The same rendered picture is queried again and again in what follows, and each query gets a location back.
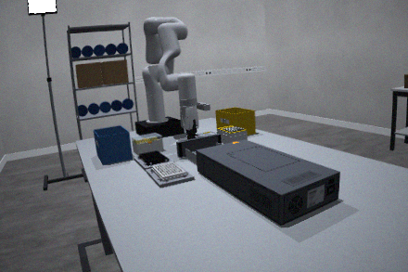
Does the yellow open-top box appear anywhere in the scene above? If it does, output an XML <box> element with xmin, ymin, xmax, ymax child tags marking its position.
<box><xmin>216</xmin><ymin>108</ymin><xmax>256</xmax><ymax>135</ymax></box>

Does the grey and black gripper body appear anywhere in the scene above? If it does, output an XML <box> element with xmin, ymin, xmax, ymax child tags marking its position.
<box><xmin>180</xmin><ymin>105</ymin><xmax>199</xmax><ymax>131</ymax></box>

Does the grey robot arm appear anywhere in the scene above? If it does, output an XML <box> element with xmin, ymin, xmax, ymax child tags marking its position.
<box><xmin>142</xmin><ymin>18</ymin><xmax>210</xmax><ymax>123</ymax></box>

